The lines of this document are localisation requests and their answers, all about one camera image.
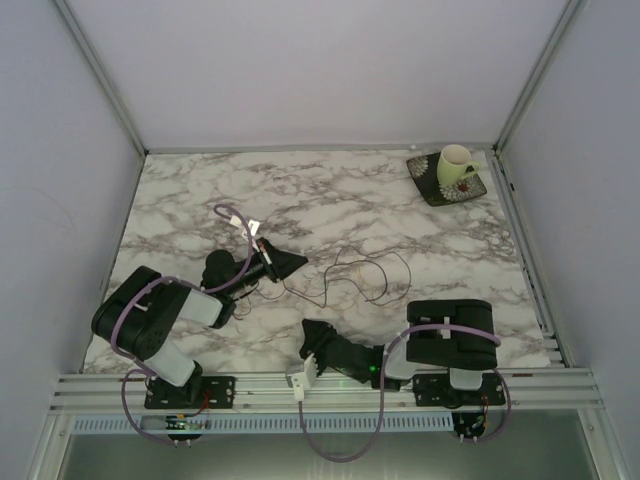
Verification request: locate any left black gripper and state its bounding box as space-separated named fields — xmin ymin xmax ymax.
xmin=225 ymin=236 xmax=309 ymax=296

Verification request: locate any dark brown wire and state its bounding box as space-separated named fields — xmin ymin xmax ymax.
xmin=229 ymin=244 xmax=414 ymax=321

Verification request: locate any yellow wire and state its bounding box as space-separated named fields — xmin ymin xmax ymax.
xmin=299 ymin=264 xmax=391 ymax=311

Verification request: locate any purple wire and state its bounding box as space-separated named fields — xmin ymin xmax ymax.
xmin=319 ymin=259 xmax=406 ymax=307

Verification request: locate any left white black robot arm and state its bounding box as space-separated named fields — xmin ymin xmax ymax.
xmin=91 ymin=238 xmax=308 ymax=404

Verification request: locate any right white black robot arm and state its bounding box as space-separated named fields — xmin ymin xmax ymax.
xmin=299 ymin=299 xmax=501 ymax=391

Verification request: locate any black floral square plate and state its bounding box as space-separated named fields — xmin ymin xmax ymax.
xmin=405 ymin=152 xmax=490 ymax=207

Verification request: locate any left green circuit board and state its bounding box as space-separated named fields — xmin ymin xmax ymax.
xmin=165 ymin=415 xmax=211 ymax=433

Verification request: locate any right black circuit board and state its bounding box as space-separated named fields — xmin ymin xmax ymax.
xmin=452 ymin=410 xmax=493 ymax=444

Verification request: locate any light green mug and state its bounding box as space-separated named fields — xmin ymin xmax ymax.
xmin=436 ymin=144 xmax=480 ymax=186

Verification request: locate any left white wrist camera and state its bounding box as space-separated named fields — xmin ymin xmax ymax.
xmin=228 ymin=215 xmax=261 ymax=242

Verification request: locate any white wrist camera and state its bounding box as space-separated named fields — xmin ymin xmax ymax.
xmin=228 ymin=215 xmax=261 ymax=242
xmin=285 ymin=353 xmax=318 ymax=402

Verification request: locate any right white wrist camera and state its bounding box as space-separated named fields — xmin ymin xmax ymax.
xmin=285 ymin=353 xmax=318 ymax=402

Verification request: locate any blue slotted cable duct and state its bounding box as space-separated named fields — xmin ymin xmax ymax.
xmin=72 ymin=412 xmax=453 ymax=436

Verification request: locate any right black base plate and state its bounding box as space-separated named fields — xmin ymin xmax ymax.
xmin=412 ymin=373 xmax=506 ymax=409

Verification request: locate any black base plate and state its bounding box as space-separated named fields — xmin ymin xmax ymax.
xmin=412 ymin=373 xmax=506 ymax=409
xmin=144 ymin=376 xmax=236 ymax=410

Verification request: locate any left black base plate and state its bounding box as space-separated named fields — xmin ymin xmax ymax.
xmin=144 ymin=376 xmax=236 ymax=410

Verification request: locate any left aluminium frame post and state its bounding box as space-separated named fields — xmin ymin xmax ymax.
xmin=51 ymin=0 xmax=148 ymax=159

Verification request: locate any aluminium frame post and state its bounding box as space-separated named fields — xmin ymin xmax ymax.
xmin=493 ymin=0 xmax=588 ymax=157
xmin=51 ymin=0 xmax=148 ymax=159

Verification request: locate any aluminium front rail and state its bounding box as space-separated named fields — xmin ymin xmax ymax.
xmin=49 ymin=368 xmax=604 ymax=415

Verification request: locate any right aluminium frame post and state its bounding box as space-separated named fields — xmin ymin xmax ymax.
xmin=493 ymin=0 xmax=588 ymax=157

